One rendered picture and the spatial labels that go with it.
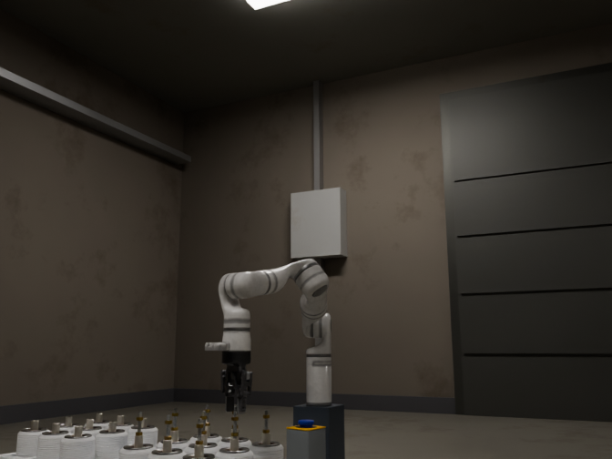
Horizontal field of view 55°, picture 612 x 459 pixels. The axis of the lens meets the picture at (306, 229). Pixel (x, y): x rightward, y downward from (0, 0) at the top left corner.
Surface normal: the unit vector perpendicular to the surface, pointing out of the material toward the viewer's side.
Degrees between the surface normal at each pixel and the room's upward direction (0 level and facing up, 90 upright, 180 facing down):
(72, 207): 90
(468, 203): 90
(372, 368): 90
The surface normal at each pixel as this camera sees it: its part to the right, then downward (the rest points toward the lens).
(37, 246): 0.90, -0.09
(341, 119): -0.44, -0.18
